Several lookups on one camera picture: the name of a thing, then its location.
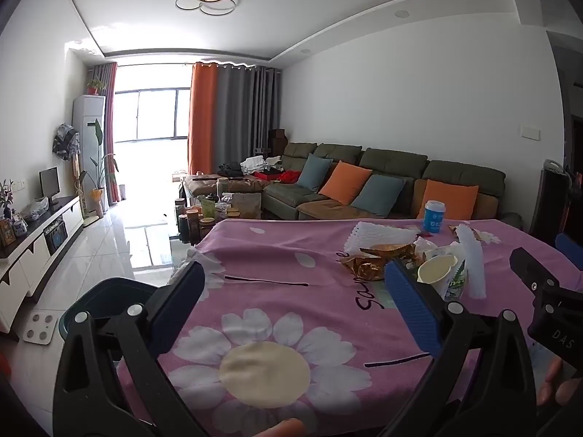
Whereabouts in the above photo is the black monitor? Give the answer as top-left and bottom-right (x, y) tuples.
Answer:
(39, 166), (61, 205)

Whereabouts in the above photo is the white paper napkin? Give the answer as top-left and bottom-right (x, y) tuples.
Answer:
(343, 221), (417, 253)

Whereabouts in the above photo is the orange curtain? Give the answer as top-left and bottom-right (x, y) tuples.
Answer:
(188, 61), (224, 176)

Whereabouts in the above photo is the white black TV cabinet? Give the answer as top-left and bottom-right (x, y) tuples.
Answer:
(0, 196), (85, 335)

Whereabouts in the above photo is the white bathroom scale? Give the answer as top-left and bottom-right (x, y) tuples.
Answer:
(23, 312), (60, 344)

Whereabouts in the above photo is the pink floral blanket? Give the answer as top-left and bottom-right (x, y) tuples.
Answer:
(116, 217), (583, 437)

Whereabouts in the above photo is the brown snack packet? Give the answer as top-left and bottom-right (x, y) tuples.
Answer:
(446, 224), (489, 243)

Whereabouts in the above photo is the blue cushion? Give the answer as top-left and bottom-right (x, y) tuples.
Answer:
(297, 152), (334, 193)
(351, 174), (406, 218)

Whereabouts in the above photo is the dark teal trash bin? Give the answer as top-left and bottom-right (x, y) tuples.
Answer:
(58, 277), (158, 374)

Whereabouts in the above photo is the white paper cup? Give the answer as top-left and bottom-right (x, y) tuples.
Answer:
(416, 255), (458, 301)

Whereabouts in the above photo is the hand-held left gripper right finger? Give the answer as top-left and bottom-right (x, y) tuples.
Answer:
(364, 257), (538, 437)

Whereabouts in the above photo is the vase with twigs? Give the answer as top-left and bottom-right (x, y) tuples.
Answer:
(0, 180), (16, 219)

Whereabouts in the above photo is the blue cup with white lid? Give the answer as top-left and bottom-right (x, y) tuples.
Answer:
(423, 199), (446, 234)

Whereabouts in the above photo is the tall potted plant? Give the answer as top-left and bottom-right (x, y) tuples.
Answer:
(79, 118), (120, 217)

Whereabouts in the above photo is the clear plastic bag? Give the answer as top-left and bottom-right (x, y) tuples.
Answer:
(20, 197), (50, 221)

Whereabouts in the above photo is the green brown sofa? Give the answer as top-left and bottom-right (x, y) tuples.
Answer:
(182, 142), (507, 221)

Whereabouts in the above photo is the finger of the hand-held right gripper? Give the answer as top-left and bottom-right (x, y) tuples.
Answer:
(509, 247), (563, 294)
(555, 232), (583, 278)

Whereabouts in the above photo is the white standing air conditioner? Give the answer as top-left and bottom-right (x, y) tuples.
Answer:
(73, 95), (106, 212)

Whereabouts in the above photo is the gold foil wrapper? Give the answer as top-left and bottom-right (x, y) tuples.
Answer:
(339, 242), (417, 282)

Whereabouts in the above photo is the pile of white clothes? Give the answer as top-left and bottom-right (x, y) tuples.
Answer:
(240, 155), (283, 174)

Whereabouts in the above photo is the tan snack bag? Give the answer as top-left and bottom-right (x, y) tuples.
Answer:
(232, 192), (262, 220)

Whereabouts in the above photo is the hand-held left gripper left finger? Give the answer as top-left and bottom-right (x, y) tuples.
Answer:
(52, 261), (215, 437)

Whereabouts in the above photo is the person's right hand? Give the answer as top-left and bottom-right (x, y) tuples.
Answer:
(536, 355), (568, 407)

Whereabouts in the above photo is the window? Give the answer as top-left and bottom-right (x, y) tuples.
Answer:
(114, 88), (189, 144)

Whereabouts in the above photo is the black upright panel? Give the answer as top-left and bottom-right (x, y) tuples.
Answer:
(531, 159), (570, 237)

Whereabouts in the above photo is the clear plastic wrapper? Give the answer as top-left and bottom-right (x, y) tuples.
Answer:
(455, 224), (484, 300)

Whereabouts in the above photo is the black coffee table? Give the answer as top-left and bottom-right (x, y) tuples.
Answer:
(171, 191), (265, 247)

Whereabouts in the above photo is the grey red striped curtain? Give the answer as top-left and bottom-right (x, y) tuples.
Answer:
(89, 61), (121, 203)

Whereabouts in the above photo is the group of glass jars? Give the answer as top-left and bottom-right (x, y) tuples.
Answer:
(177, 193), (242, 237)

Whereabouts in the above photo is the covered floor fan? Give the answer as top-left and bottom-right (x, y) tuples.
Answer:
(51, 122), (83, 201)

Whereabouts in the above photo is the orange cushion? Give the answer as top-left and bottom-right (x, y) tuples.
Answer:
(319, 161), (373, 205)
(416, 179), (480, 220)

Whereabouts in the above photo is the green white plastic wrapper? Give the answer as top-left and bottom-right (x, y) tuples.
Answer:
(444, 259), (467, 301)

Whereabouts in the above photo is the person's left hand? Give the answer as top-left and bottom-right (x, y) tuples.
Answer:
(254, 418), (307, 437)

